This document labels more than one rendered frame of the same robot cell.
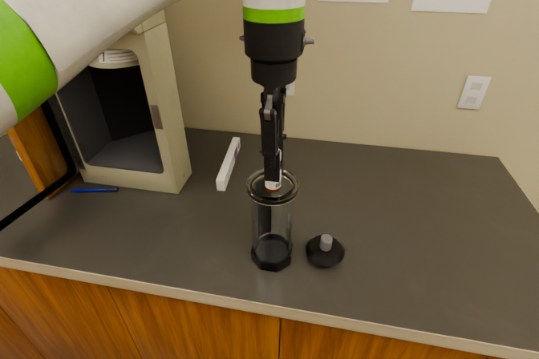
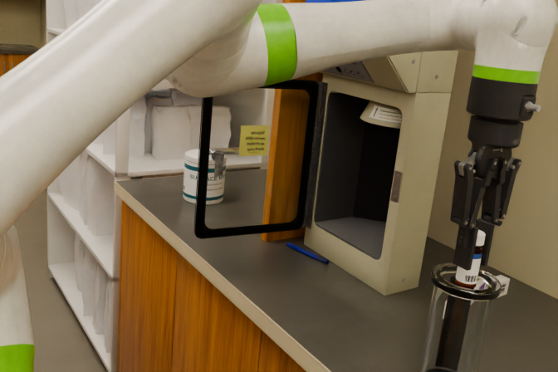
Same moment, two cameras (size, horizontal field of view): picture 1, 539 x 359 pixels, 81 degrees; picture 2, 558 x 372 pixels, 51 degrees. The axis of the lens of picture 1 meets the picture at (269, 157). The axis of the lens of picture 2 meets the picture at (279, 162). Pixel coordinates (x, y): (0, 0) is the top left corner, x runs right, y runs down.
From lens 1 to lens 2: 51 cm
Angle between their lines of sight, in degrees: 45
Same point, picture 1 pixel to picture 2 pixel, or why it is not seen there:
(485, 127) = not seen: outside the picture
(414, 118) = not seen: outside the picture
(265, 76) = (475, 131)
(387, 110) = not seen: outside the picture
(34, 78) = (284, 58)
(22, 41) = (288, 37)
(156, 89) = (406, 154)
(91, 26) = (330, 42)
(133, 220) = (321, 291)
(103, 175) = (323, 242)
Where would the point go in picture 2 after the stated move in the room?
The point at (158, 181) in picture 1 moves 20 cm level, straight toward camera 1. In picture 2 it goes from (370, 269) to (348, 305)
